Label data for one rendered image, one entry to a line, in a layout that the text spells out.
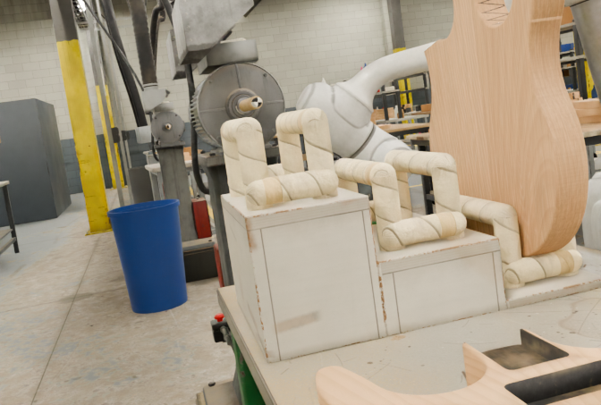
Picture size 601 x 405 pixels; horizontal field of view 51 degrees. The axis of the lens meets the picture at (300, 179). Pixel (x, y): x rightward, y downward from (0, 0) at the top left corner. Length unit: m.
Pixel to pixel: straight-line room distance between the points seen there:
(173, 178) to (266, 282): 4.53
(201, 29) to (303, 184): 0.84
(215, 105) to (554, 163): 1.18
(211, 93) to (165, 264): 2.79
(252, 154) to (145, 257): 3.74
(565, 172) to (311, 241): 0.31
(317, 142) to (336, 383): 0.32
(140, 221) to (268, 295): 3.69
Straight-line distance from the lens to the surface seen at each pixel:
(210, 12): 1.54
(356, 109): 1.35
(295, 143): 0.93
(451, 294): 0.81
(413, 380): 0.67
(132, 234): 4.44
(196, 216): 5.26
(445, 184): 0.82
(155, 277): 4.49
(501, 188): 0.92
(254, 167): 0.74
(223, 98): 1.81
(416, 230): 0.80
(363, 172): 0.83
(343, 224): 0.74
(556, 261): 0.90
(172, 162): 5.24
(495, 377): 0.52
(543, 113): 0.81
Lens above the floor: 1.21
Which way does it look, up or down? 6 degrees down
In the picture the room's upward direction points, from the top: 8 degrees counter-clockwise
